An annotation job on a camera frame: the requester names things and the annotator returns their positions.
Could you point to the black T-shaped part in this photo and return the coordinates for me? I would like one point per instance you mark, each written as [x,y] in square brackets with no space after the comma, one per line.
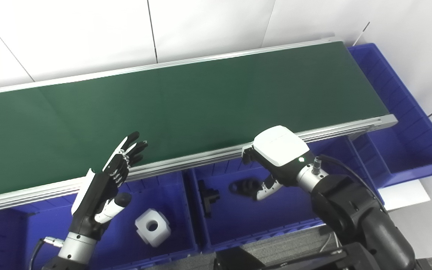
[206,197]

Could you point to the grey padded robot torso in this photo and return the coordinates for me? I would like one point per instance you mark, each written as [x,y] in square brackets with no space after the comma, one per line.
[276,251]

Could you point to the white flat sheet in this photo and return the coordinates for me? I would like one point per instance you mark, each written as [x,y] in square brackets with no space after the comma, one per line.
[407,197]

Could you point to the blue plastic bin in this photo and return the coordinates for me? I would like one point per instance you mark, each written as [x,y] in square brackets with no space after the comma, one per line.
[43,232]
[246,221]
[407,123]

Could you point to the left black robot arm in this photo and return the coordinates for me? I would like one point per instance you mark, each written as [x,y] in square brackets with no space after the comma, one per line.
[75,249]

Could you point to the thin white rod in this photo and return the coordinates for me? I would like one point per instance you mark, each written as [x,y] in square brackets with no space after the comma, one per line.
[361,33]

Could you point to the green conveyor belt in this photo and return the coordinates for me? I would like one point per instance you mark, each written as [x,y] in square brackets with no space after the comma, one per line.
[201,108]

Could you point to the white block part with hole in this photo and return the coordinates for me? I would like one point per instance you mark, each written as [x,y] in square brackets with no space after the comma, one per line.
[152,227]

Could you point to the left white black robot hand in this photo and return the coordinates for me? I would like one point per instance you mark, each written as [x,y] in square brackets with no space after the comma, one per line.
[96,195]

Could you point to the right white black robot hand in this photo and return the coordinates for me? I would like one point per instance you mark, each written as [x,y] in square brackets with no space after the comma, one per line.
[279,148]

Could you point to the black flanged metal part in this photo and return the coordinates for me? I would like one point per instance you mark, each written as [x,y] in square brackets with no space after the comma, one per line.
[242,186]

